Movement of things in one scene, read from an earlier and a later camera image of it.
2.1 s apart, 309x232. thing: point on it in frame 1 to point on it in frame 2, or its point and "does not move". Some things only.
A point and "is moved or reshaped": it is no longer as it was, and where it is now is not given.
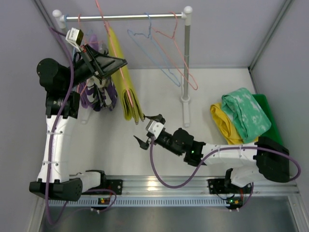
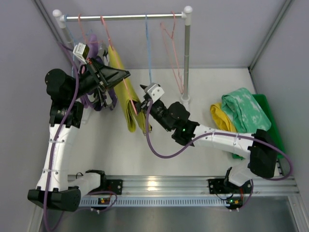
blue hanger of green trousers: x=148 y=34 to x=148 y=48
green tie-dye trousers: x=242 y=108 does not move
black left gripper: x=91 y=64 to x=99 y=76
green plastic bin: x=273 y=133 does not move
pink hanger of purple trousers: x=85 y=41 does not move
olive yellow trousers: x=131 y=98 is moved or reshaped
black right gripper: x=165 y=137 to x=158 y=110
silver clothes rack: x=185 y=16 does not move
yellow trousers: x=223 y=123 does not move
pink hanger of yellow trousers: x=174 y=37 to x=180 y=86
